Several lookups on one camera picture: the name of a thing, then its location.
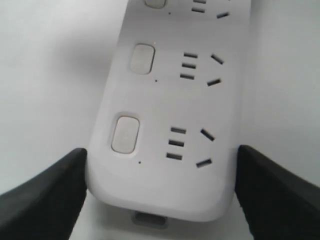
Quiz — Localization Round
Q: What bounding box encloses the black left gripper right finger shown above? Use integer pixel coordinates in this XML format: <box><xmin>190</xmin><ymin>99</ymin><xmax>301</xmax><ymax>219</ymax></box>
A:
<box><xmin>236</xmin><ymin>145</ymin><xmax>320</xmax><ymax>240</ymax></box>

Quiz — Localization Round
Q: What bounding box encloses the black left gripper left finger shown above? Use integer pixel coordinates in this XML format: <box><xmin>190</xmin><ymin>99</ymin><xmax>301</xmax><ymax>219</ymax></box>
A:
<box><xmin>0</xmin><ymin>148</ymin><xmax>87</xmax><ymax>240</ymax></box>

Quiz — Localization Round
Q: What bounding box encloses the white five-outlet power strip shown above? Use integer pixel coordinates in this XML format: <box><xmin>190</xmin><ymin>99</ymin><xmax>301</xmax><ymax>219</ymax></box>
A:
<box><xmin>86</xmin><ymin>0</ymin><xmax>251</xmax><ymax>223</ymax></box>

